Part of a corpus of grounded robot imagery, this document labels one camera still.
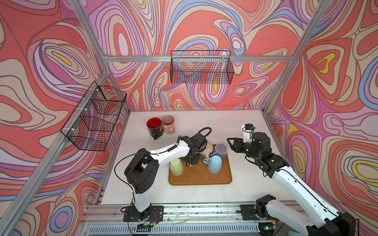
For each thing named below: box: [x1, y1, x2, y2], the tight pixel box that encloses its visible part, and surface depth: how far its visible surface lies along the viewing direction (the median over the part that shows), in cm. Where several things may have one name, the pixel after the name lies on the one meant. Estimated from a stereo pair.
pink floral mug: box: [161, 115, 176, 135], surface depth 101 cm
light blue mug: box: [202, 154, 223, 175], surface depth 84 cm
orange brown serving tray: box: [168, 153, 233, 186], surface depth 88 cm
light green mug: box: [169, 158, 184, 177], surface depth 82 cm
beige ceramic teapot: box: [199, 141, 214, 158], surface depth 90 cm
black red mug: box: [146, 117, 164, 141], surface depth 100 cm
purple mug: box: [209, 143, 228, 160], surface depth 89 cm
